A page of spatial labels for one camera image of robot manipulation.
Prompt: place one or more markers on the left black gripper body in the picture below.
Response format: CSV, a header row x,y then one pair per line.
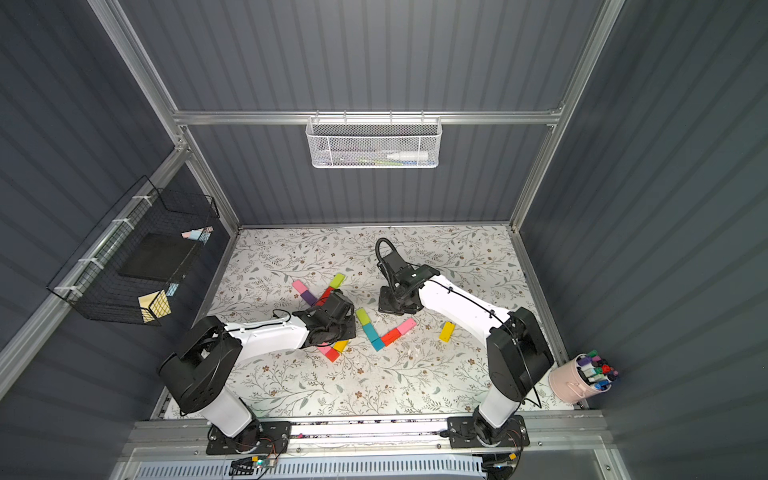
x,y
339,327

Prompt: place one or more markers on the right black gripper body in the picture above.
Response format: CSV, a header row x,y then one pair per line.
x,y
393,301

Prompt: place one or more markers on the long red block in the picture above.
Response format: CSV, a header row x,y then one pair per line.
x,y
324,297

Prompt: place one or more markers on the yellow block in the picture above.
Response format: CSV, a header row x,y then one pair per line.
x,y
447,331
340,346

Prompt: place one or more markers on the purple block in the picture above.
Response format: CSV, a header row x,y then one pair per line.
x,y
308,297

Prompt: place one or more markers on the lime green block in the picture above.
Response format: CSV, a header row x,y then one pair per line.
x,y
337,281
362,317

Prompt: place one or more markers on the small red cube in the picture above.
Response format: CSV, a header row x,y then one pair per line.
x,y
332,354

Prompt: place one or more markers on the teal rectangular block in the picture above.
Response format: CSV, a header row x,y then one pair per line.
x,y
370,332

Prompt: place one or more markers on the small teal cube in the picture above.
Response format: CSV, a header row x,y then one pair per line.
x,y
377,344

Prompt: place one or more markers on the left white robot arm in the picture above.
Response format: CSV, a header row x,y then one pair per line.
x,y
196,374

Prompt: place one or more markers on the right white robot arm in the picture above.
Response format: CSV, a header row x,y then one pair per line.
x,y
518,354

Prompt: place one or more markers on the pastel eraser blocks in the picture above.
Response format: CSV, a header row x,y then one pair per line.
x,y
200,235

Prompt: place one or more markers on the white bottle in basket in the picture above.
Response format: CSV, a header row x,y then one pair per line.
x,y
409,157

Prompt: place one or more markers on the yellow sticky note pad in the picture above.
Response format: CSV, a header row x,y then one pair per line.
x,y
154,306

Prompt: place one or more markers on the black pad in basket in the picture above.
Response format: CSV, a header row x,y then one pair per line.
x,y
159,258

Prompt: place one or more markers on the pink marker cup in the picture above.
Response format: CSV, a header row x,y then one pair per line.
x,y
583,377

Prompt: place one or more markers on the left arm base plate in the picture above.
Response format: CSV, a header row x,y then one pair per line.
x,y
260,438

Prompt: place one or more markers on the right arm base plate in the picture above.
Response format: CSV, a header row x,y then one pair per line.
x,y
467,432

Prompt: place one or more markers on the white wire mesh basket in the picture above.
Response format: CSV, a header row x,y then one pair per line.
x,y
349,145

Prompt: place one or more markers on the black wire basket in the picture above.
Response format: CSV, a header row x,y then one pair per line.
x,y
90,282

